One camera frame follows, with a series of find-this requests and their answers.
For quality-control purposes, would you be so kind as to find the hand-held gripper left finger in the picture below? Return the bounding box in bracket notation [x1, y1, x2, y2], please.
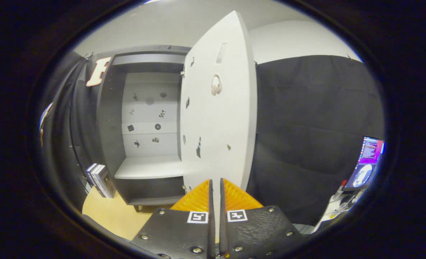
[131, 179, 216, 259]

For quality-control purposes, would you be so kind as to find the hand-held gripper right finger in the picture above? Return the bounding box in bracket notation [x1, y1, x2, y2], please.
[218, 178, 307, 259]

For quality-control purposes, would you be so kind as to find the white side desk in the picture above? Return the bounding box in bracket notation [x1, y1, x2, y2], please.
[313, 189, 366, 232]

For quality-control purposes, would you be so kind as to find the grey picture box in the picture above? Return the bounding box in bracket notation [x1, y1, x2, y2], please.
[96, 165, 116, 199]

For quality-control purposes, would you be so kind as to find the dark blue spine box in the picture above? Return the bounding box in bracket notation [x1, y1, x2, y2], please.
[85, 165, 98, 187]

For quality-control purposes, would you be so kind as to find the black backdrop cloth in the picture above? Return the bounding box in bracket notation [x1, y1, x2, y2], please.
[40, 50, 385, 227]

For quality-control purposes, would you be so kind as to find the dark grey cabinet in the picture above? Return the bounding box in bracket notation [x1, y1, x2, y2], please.
[96, 45, 192, 213]

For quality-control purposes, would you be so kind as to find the computer monitor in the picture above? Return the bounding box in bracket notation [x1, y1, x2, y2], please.
[342, 136, 385, 192]

